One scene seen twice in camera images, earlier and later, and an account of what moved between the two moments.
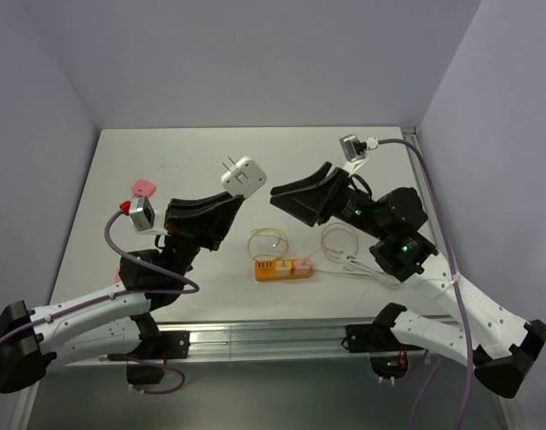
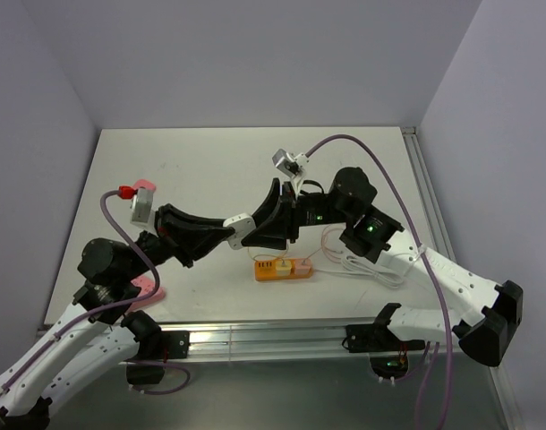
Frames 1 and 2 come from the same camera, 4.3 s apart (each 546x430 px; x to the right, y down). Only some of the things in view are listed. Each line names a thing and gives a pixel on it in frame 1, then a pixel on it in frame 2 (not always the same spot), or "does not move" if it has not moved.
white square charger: [243, 178] → [243, 225]
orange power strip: [265, 270] does not move
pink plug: [302, 266] does not move
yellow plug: [283, 268] does not move
